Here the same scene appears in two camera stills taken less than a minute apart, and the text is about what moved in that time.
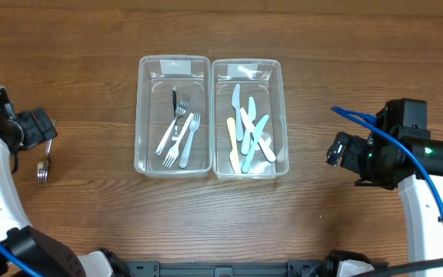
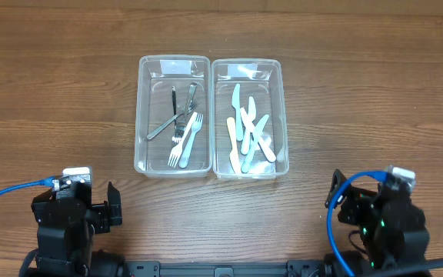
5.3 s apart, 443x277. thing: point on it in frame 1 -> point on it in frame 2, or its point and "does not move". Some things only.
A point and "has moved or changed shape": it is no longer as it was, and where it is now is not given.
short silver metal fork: (180, 110) has moved or changed shape
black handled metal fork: (176, 138) does not move
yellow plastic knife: (234, 155) does not move
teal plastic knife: (256, 135) does not move
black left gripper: (37, 127) -> (101, 215)
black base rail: (291, 268) does not move
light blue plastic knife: (234, 102) does not move
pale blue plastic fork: (194, 125) does not move
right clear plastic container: (262, 80) does not move
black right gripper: (346, 150) -> (351, 204)
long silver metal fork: (43, 166) -> (181, 125)
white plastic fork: (174, 153) has moved or changed shape
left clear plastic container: (156, 75) does not move
